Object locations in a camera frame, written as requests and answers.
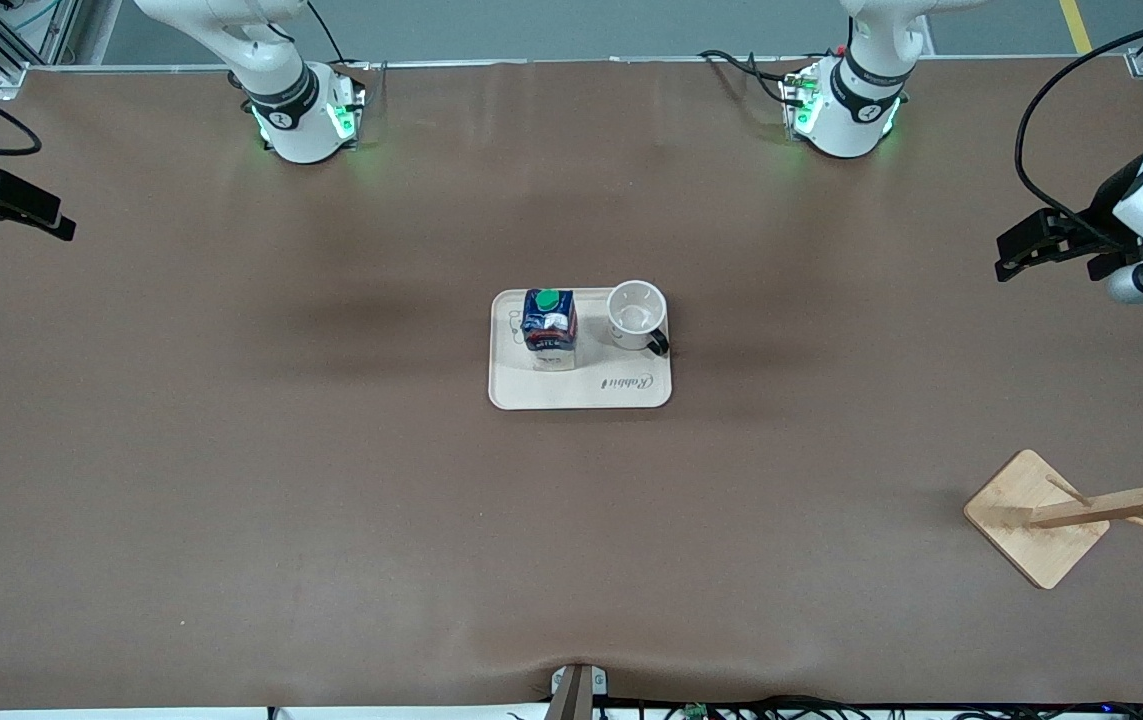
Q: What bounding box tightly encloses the white smiley mug black handle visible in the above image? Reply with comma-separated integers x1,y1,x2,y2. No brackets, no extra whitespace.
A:
607,280,671,357

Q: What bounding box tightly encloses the blue milk carton green cap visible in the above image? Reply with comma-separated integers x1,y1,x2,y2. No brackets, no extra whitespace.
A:
521,288,579,373

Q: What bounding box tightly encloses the wooden cup rack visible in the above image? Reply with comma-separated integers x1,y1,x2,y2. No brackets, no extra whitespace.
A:
963,448,1143,590

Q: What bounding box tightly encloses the beige plastic tray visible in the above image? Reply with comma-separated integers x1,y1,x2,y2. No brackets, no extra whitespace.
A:
488,288,673,411

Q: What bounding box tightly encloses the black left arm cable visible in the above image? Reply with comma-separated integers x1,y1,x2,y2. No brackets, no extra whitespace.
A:
1014,8,1143,226

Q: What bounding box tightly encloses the black right base cable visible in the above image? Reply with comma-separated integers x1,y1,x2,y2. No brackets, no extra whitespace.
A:
305,0,374,73

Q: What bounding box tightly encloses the black base cable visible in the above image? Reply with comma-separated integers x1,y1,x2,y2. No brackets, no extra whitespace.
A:
698,49,794,107
305,0,374,73

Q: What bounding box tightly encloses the black left base cable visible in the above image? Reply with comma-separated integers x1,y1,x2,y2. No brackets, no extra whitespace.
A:
698,49,794,107

